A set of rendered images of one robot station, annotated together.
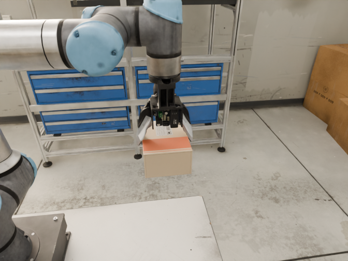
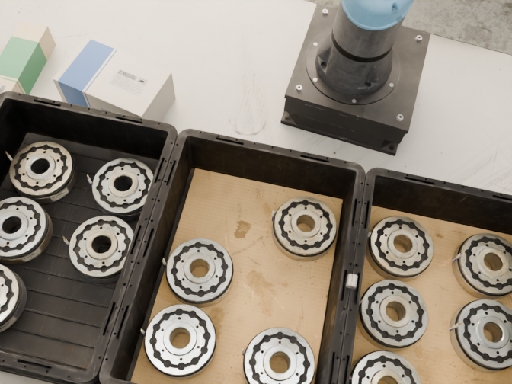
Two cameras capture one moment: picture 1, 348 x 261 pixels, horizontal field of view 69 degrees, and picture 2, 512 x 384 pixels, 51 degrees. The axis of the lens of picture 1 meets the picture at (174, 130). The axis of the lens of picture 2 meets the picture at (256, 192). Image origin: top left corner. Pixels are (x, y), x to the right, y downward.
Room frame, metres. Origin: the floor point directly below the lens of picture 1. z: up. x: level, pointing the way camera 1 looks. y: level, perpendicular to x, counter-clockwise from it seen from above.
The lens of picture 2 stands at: (-0.31, 0.40, 1.65)
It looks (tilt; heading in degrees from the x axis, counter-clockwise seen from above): 64 degrees down; 20
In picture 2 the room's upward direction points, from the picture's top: 6 degrees clockwise
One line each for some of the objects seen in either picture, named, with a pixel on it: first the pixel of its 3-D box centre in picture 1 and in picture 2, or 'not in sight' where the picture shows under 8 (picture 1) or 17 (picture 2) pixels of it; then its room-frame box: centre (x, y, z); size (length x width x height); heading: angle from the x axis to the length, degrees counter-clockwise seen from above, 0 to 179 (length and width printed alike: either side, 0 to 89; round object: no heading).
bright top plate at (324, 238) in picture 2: not in sight; (305, 225); (0.03, 0.44, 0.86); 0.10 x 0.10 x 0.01
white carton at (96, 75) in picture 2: not in sight; (116, 89); (0.19, 0.91, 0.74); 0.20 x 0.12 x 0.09; 91
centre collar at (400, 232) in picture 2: not in sight; (402, 244); (0.07, 0.28, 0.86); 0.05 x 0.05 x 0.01
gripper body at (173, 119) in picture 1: (165, 99); not in sight; (0.54, 0.02, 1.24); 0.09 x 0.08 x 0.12; 8
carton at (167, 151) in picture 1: (164, 146); not in sight; (0.57, 0.03, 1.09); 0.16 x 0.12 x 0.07; 8
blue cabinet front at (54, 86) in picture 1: (83, 102); not in sight; (1.87, 0.74, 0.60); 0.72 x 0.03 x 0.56; 98
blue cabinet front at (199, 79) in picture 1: (179, 97); not in sight; (1.98, -0.05, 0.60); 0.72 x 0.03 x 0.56; 98
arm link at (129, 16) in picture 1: (112, 29); not in sight; (0.53, 0.12, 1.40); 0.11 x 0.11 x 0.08; 1
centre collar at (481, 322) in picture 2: not in sight; (492, 332); (0.00, 0.12, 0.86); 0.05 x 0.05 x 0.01
